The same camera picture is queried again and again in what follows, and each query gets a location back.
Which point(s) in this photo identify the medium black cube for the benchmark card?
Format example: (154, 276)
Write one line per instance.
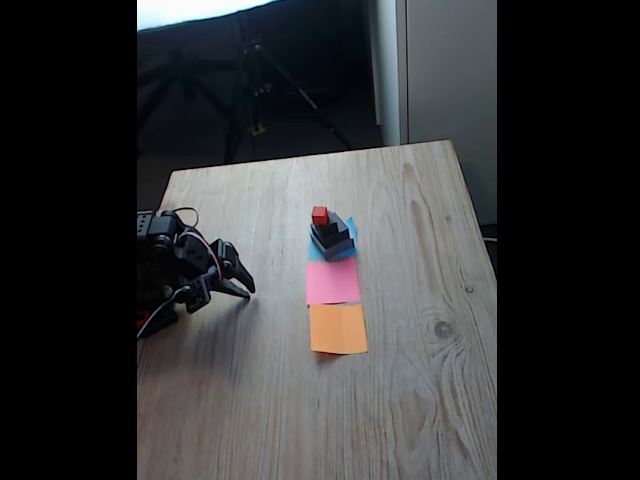
(342, 231)

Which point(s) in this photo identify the black tripod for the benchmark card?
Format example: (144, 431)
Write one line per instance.
(260, 90)

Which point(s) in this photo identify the pink paper sheet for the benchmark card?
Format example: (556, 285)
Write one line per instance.
(332, 282)

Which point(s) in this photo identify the orange paper sheet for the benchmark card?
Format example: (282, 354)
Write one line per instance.
(337, 327)

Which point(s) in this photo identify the red table clamp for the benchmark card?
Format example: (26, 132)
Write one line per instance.
(141, 316)

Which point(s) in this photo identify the bright white light panel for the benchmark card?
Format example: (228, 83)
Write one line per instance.
(190, 10)

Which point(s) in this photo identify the small red cube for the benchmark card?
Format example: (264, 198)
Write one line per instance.
(320, 216)

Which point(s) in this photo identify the black light stand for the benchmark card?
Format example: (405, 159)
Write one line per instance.
(192, 92)

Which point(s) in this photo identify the large grey cube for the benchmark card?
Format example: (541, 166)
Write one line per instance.
(342, 248)

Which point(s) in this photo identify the blue paper sheet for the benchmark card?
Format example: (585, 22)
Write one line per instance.
(352, 225)

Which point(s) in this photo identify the small black cube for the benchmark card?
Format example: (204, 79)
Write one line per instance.
(331, 225)

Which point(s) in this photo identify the white cabinet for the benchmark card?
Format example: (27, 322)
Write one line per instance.
(450, 75)

